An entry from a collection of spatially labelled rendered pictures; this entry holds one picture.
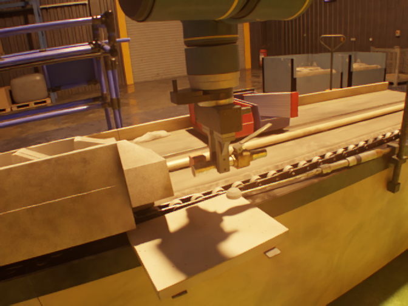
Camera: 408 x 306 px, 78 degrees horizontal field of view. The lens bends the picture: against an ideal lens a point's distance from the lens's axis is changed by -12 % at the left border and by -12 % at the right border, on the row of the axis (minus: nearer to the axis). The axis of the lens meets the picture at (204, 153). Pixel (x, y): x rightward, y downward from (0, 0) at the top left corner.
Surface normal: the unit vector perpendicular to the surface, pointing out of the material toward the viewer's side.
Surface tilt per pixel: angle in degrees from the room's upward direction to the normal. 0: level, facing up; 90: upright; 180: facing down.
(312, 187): 90
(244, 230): 0
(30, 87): 93
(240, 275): 90
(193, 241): 0
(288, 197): 90
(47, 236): 80
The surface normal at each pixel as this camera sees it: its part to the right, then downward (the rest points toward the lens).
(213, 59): -0.02, 0.37
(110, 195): 0.40, 0.15
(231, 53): 0.62, 0.25
